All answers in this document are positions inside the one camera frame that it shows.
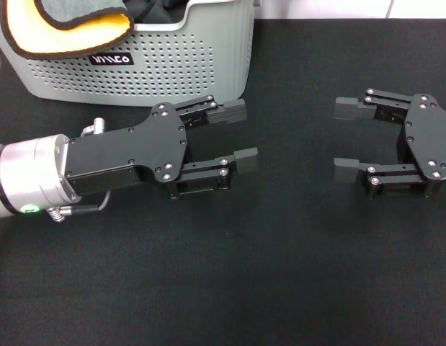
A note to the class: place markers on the silver round connector socket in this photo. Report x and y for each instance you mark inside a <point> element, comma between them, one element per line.
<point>97,127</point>

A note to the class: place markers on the black cloth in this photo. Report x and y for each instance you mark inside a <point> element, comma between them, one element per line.
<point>150,11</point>

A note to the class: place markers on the grey perforated plastic storage box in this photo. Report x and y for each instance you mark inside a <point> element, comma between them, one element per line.
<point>172,72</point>

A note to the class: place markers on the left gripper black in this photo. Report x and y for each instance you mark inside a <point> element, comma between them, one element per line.
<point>136,151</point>

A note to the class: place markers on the grey yellow towel black trim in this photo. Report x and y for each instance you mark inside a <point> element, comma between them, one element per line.
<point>64,32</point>

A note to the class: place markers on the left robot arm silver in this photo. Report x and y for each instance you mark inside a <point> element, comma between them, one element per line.
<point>24,173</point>

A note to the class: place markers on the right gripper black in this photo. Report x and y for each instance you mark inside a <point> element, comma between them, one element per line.
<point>431,137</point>

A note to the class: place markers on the black tablecloth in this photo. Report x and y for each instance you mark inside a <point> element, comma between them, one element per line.
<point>222,270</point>

